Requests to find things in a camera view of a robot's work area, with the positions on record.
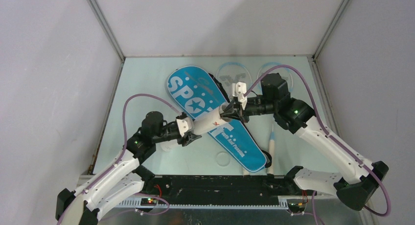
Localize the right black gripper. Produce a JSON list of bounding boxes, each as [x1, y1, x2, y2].
[[219, 96, 277, 123]]

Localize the white shuttlecock tube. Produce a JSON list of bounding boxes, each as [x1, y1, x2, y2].
[[160, 106, 231, 152]]

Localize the blue racket cover bag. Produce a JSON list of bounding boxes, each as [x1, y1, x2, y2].
[[166, 66, 267, 173]]

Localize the clear plastic tube lid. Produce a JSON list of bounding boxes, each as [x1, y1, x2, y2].
[[216, 152, 231, 167]]

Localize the blue badminton racket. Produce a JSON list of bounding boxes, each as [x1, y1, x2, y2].
[[257, 62, 293, 175], [215, 62, 253, 176]]

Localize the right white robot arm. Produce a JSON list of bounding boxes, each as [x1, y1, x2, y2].
[[224, 73, 389, 211]]

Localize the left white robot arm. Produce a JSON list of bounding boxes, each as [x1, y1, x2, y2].
[[56, 111, 208, 225]]

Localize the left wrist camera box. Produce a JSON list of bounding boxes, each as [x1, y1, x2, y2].
[[176, 117, 193, 137]]

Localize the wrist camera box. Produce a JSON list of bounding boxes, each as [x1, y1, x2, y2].
[[231, 82, 247, 103], [176, 117, 193, 137]]

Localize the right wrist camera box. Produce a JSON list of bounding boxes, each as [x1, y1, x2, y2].
[[231, 82, 247, 103]]

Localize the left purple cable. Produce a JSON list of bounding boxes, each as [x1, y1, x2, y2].
[[56, 93, 182, 225]]

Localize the purple cable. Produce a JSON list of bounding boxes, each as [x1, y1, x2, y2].
[[56, 93, 182, 225], [245, 65, 392, 217]]

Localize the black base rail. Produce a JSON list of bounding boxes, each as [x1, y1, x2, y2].
[[142, 175, 302, 206]]

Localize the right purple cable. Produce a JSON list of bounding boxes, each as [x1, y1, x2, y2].
[[245, 65, 392, 217]]

